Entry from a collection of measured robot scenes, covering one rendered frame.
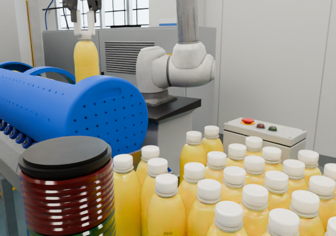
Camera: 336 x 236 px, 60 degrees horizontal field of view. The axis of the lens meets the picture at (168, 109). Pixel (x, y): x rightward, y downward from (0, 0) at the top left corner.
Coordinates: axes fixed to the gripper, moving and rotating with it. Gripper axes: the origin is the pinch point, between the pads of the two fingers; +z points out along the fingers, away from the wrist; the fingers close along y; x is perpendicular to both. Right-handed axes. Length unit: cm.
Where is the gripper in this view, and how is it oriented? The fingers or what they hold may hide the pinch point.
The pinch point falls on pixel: (84, 23)
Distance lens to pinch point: 91.4
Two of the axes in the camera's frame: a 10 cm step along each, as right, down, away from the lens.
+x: 7.0, 1.7, -6.9
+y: -7.1, 1.7, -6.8
